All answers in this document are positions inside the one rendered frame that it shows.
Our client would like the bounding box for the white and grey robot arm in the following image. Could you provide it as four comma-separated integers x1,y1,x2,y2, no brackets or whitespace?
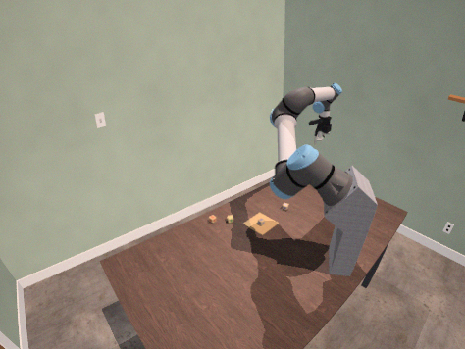
270,83,353,206

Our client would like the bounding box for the peach mat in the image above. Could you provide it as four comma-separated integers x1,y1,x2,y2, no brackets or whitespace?
243,213,278,235

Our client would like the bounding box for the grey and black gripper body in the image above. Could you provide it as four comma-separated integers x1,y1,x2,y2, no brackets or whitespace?
317,115,332,133

